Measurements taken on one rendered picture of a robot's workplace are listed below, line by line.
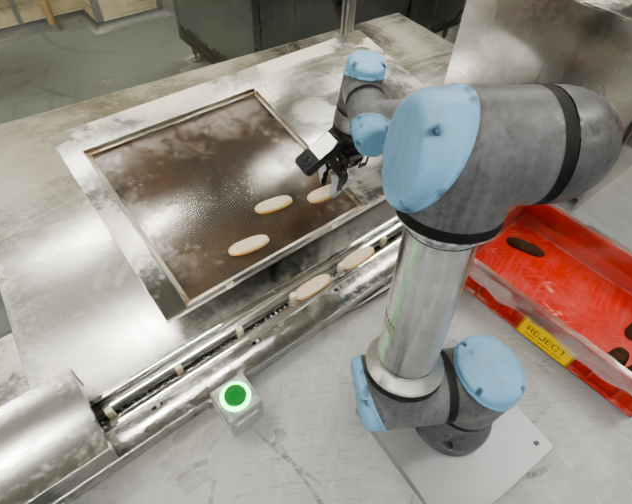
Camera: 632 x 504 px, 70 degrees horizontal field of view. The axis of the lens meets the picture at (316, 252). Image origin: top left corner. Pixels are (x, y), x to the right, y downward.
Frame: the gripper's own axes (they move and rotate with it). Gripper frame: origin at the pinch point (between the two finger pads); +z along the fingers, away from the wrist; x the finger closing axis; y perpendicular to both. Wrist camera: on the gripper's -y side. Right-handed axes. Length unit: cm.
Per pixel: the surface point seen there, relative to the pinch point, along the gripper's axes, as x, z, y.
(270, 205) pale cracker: 4.3, 4.3, -12.8
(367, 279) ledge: -23.5, 5.2, -2.8
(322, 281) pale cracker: -18.5, 6.4, -11.9
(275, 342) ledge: -26.3, 5.2, -28.8
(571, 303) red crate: -53, 3, 36
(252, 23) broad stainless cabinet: 149, 58, 61
